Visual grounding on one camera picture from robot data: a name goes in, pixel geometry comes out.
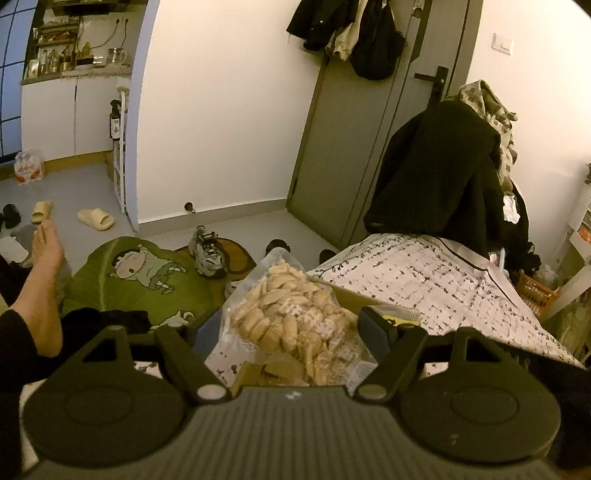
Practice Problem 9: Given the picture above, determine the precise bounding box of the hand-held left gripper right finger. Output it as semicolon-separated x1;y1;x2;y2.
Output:
353;305;540;403

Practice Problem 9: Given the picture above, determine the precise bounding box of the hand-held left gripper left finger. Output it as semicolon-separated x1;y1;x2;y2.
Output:
46;309;232;408

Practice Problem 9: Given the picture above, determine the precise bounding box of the brown cardboard box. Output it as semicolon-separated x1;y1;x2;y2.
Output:
198;272;423;389

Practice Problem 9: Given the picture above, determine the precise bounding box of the clear bag of pale cookies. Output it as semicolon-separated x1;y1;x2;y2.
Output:
202;246;385;389

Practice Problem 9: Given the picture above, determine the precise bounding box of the black dashed white blanket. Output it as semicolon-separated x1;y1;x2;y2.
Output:
134;232;583;377

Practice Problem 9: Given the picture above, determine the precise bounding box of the grey white sneaker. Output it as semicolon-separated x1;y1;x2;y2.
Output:
186;225;228;281

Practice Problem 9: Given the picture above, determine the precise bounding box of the green cartoon floor mat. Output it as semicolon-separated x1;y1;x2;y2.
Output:
61;234;241;334

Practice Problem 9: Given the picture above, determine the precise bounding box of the pale yellow slipper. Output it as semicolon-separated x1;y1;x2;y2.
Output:
30;200;55;225
76;207;116;232

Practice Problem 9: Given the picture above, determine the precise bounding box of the orange plastic basket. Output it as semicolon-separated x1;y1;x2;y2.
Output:
516;269;563;320

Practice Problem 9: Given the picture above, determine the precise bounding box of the black coat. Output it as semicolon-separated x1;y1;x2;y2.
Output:
364;98;514;254

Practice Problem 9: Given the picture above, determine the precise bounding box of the person's bare foot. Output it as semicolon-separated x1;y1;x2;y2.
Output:
8;218;66;359

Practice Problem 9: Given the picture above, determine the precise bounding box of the grey green door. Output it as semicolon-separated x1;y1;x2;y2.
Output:
285;0;484;246

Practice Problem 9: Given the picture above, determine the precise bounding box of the white crumpled cloth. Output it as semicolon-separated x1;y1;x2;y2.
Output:
502;193;523;225

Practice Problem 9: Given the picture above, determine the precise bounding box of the small black object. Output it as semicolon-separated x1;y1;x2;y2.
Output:
1;202;22;230

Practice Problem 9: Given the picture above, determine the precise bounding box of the dark bottle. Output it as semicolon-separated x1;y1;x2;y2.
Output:
109;98;124;140

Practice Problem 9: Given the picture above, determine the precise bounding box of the checkered beige cloth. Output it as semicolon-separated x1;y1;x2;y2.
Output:
444;78;521;186

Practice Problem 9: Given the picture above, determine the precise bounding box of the white kitchen cabinet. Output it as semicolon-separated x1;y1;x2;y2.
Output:
20;68;133;163

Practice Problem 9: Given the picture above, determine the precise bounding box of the hanging beige garment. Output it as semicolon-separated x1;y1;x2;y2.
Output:
324;22;362;62

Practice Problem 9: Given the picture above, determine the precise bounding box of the hanging black bag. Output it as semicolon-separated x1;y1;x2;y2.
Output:
348;0;408;82

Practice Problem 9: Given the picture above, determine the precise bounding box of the hanging black jacket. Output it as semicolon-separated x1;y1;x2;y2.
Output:
285;0;362;52

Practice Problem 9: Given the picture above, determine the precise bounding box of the white wire rack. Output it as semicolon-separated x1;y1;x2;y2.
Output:
108;87;131;214

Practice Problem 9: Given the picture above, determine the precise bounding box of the black door handle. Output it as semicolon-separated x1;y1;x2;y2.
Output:
413;65;450;105

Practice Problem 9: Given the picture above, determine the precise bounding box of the white light switch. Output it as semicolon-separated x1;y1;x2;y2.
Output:
491;31;516;57

